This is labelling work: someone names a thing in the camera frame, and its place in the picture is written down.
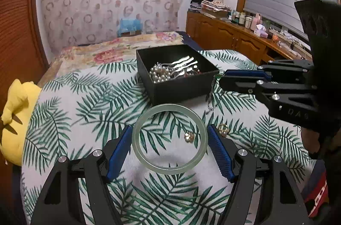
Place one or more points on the small gold earring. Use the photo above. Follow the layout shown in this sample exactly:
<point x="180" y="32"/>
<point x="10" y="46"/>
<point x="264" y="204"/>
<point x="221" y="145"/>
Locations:
<point x="187" y="137"/>

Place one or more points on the row of cosmetic bottles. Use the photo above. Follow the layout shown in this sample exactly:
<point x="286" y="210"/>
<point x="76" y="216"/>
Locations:
<point x="243" y="18"/>

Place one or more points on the red and black clothing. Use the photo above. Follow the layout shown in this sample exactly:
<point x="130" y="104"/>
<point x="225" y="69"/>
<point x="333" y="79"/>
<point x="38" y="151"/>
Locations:
<point x="317" y="193"/>

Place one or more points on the person's right hand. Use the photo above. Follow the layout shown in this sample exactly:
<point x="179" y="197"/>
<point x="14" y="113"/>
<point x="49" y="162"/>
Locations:
<point x="311" y="142"/>

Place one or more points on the pink tissue box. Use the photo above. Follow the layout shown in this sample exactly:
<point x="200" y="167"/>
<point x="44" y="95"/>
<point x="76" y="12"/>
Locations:
<point x="261" y="30"/>

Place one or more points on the circle patterned curtain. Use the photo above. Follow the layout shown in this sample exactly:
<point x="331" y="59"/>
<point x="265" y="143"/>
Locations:
<point x="93" y="1"/>

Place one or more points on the small orange lamp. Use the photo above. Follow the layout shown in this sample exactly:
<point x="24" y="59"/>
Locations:
<point x="274" y="38"/>

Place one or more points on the yellow plush toy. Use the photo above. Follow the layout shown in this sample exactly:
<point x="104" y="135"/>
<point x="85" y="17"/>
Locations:
<point x="13" y="139"/>

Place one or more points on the stack of folded patterned cloths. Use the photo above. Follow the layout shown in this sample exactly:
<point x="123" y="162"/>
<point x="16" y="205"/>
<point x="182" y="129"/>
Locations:
<point x="214" y="8"/>

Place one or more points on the silver wavy hair clips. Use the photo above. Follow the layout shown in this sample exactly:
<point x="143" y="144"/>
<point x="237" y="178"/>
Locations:
<point x="183" y="64"/>

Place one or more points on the leaf print cloth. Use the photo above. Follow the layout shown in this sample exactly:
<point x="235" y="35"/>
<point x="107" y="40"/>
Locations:
<point x="80" y="118"/>

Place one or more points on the pale green glass bangle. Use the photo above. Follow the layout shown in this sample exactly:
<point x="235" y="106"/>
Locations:
<point x="170" y="171"/>

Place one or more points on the dark blue bed sheet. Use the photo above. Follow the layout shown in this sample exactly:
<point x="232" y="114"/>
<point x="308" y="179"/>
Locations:
<point x="190" y="40"/>

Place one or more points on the wooden louvered wardrobe door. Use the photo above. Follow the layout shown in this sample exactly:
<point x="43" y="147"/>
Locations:
<point x="18" y="28"/>

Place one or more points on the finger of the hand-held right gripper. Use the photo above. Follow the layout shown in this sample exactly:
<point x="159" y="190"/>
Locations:
<point x="247" y="73"/>
<point x="239" y="85"/>

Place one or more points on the floral bedspread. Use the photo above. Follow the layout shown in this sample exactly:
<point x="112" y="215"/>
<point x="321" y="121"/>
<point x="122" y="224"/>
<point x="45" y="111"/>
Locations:
<point x="106" y="54"/>

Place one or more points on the wooden cabinet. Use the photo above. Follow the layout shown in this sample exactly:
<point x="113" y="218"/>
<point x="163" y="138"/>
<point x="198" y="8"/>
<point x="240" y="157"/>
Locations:
<point x="226" y="33"/>

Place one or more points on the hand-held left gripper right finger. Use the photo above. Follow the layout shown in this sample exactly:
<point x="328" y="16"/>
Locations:
<point x="221" y="153"/>

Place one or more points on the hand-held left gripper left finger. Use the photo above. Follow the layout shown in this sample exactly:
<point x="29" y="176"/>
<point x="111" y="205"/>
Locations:
<point x="118" y="150"/>

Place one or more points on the black jewelry box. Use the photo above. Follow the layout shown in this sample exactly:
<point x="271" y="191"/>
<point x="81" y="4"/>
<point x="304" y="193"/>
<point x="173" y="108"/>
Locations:
<point x="173" y="92"/>

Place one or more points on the blue plush toy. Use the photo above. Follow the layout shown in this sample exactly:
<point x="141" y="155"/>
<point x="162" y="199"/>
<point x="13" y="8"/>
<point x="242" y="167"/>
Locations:
<point x="129" y="25"/>

